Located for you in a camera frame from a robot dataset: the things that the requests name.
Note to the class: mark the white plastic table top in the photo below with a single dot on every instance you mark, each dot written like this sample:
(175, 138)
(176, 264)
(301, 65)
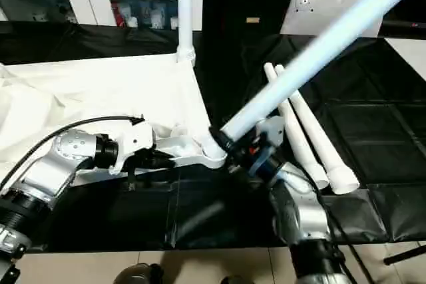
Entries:
(80, 91)

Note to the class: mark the white plastic table leg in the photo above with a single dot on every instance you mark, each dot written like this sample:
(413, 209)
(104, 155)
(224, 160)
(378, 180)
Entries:
(306, 157)
(333, 38)
(326, 144)
(186, 11)

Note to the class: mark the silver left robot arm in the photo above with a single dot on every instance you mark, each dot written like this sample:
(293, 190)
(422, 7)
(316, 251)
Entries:
(60, 161)

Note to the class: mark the grey left robot foot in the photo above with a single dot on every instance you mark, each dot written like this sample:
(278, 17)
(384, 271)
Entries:
(138, 275)

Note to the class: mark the grey robot foot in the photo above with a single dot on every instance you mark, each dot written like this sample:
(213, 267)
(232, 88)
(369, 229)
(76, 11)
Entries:
(138, 275)
(236, 280)

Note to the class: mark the small brown block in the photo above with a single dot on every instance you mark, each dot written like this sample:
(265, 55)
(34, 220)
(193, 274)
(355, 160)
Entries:
(252, 20)

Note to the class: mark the grey right robot foot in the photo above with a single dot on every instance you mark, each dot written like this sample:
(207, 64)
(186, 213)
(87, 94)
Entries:
(236, 280)

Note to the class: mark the black work mat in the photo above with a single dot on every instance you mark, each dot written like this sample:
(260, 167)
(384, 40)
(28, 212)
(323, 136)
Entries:
(373, 124)

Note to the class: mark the white plastic bag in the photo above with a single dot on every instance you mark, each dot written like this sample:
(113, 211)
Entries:
(313, 11)

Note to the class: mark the black floor stand bar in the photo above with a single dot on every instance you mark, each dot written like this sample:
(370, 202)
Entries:
(405, 254)

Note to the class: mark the flat white board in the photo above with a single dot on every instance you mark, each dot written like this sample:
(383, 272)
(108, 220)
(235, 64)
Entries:
(411, 54)

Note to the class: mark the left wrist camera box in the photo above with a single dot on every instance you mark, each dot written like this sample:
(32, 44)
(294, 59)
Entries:
(136, 136)

